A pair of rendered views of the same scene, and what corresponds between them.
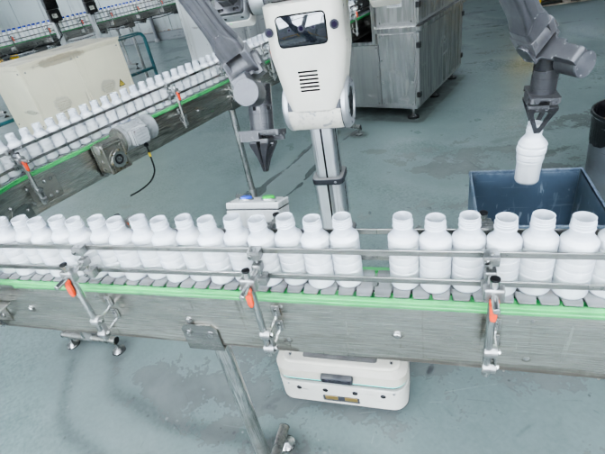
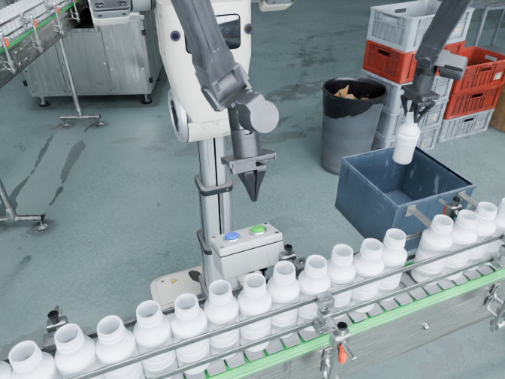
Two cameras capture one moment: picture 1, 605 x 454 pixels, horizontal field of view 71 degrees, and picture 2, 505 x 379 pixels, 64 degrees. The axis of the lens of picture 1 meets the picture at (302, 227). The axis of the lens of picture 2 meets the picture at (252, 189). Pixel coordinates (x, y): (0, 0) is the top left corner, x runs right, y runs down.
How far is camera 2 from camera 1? 0.70 m
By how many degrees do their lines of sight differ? 35
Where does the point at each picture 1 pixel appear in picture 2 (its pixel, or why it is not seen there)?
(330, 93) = not seen: hidden behind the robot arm
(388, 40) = (111, 28)
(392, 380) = not seen: hidden behind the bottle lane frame
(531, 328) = not seen: outside the picture
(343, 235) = (400, 253)
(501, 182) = (363, 162)
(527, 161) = (409, 146)
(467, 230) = (490, 219)
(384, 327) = (418, 324)
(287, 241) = (351, 276)
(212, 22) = (215, 31)
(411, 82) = (142, 68)
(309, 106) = (213, 116)
